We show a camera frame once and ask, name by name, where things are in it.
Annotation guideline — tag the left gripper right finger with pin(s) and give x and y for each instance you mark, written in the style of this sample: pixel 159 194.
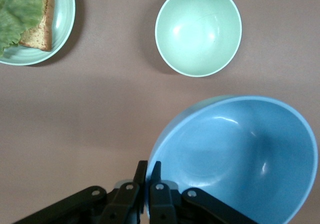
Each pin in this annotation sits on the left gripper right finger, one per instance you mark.
pixel 162 204

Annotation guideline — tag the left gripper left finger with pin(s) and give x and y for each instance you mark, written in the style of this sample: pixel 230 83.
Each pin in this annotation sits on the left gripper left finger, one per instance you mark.
pixel 120 204

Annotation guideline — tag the blue bowl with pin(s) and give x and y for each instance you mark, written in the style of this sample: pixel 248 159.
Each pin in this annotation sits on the blue bowl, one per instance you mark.
pixel 237 153

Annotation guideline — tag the mint green bowl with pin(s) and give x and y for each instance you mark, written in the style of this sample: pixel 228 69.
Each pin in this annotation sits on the mint green bowl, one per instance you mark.
pixel 198 31

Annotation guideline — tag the brown table cloth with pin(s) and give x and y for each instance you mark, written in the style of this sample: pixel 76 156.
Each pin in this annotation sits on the brown table cloth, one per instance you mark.
pixel 100 113

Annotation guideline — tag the toast slice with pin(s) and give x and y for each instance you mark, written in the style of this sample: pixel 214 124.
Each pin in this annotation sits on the toast slice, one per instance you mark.
pixel 45 31

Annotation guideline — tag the green plate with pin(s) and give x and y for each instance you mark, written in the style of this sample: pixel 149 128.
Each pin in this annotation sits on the green plate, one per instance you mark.
pixel 62 21

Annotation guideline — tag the green lettuce leaf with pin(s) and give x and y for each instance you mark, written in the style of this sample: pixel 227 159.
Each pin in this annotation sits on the green lettuce leaf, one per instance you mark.
pixel 17 13

